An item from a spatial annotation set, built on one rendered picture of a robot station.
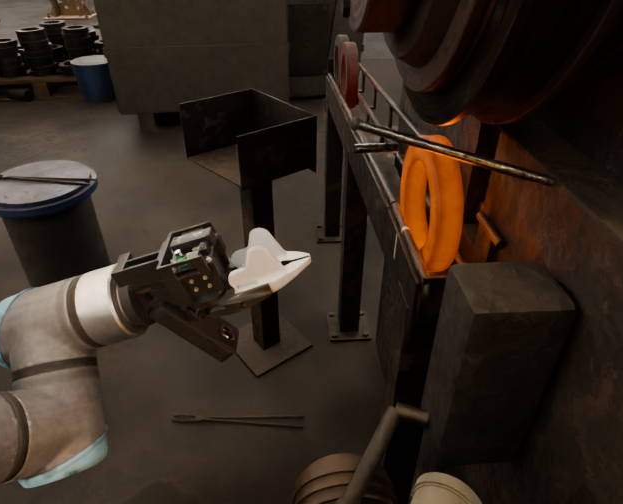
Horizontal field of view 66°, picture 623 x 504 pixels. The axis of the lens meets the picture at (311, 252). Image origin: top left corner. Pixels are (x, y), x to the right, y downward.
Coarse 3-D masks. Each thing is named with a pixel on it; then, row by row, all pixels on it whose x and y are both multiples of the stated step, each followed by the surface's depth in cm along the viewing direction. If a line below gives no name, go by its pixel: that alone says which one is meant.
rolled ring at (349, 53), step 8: (344, 48) 139; (352, 48) 136; (344, 56) 145; (352, 56) 135; (344, 64) 148; (352, 64) 135; (344, 72) 149; (352, 72) 135; (344, 80) 150; (352, 80) 136; (344, 88) 150; (352, 88) 137; (344, 96) 143; (352, 96) 139; (352, 104) 142
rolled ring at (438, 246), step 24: (408, 168) 70; (432, 168) 59; (456, 168) 58; (408, 192) 72; (432, 192) 59; (456, 192) 58; (408, 216) 73; (432, 216) 60; (456, 216) 58; (432, 240) 60; (456, 240) 59; (432, 264) 62
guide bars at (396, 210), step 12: (336, 84) 153; (348, 108) 126; (360, 132) 107; (372, 156) 93; (372, 168) 93; (384, 180) 83; (384, 192) 83; (396, 204) 74; (396, 216) 72; (408, 240) 66; (408, 252) 67; (420, 264) 61; (420, 276) 60; (420, 288) 61
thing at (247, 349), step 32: (224, 96) 119; (256, 96) 122; (192, 128) 117; (224, 128) 123; (256, 128) 128; (288, 128) 103; (192, 160) 118; (224, 160) 117; (256, 160) 101; (288, 160) 107; (256, 192) 116; (256, 224) 120; (256, 320) 141; (256, 352) 144; (288, 352) 144
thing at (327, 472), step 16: (320, 464) 60; (336, 464) 59; (352, 464) 59; (304, 480) 59; (320, 480) 58; (336, 480) 57; (384, 480) 59; (304, 496) 58; (320, 496) 56; (336, 496) 55; (368, 496) 56; (384, 496) 57
